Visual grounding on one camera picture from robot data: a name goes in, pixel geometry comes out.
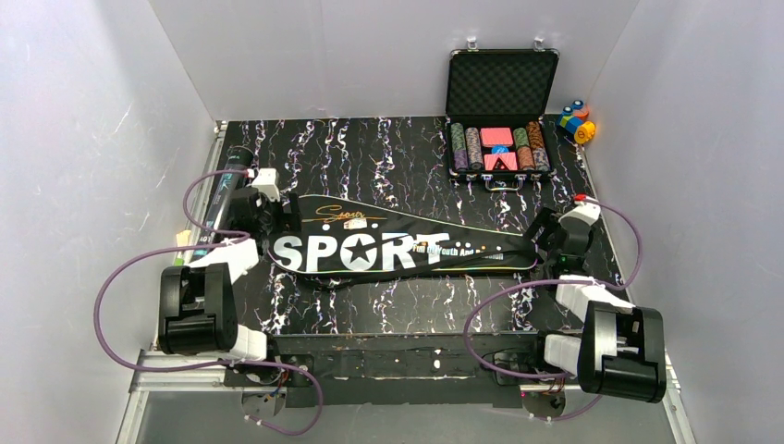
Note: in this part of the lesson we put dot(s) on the poker chip row far left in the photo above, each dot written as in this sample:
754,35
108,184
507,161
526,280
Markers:
459,148

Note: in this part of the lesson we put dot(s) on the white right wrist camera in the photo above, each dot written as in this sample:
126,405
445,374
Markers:
586,210

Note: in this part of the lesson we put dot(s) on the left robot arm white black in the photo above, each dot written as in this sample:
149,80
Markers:
197,310

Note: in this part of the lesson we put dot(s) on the poker chip row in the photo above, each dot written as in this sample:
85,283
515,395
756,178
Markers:
523,149
537,146
459,148
474,149

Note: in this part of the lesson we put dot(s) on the poker chip row far right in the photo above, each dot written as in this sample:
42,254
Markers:
537,146

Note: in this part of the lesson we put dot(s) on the pink playing card deck upper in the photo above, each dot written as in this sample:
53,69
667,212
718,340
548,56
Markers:
491,137

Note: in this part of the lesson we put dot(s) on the black shuttlecock tube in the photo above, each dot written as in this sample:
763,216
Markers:
238,158

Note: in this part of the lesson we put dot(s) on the black racket bag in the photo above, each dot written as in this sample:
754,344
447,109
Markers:
344,243

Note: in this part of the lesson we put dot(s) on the pink playing card deck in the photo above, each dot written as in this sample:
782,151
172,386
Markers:
491,137
506,161

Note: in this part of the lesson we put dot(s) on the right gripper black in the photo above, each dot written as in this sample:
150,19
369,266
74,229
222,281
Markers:
545,228

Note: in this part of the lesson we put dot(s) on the poker chip row right inner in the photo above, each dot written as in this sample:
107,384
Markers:
523,149

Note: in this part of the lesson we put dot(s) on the black poker chip case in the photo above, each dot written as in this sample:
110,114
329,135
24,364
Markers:
499,88

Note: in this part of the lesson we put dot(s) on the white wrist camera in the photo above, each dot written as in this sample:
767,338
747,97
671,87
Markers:
586,210
265,181

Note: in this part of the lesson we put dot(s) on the pink playing card deck lower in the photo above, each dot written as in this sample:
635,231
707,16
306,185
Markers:
506,161

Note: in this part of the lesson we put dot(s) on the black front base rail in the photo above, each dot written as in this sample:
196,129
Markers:
394,369

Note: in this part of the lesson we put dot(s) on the colourful toy block train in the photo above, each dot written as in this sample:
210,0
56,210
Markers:
574,119

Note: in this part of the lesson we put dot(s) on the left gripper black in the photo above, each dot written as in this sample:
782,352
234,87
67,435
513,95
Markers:
289,212

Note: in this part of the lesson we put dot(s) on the beige small block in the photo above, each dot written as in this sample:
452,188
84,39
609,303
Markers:
183,238

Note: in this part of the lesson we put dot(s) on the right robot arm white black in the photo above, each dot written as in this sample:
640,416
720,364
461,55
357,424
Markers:
621,350

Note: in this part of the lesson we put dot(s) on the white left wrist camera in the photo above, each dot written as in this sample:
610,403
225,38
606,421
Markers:
265,181

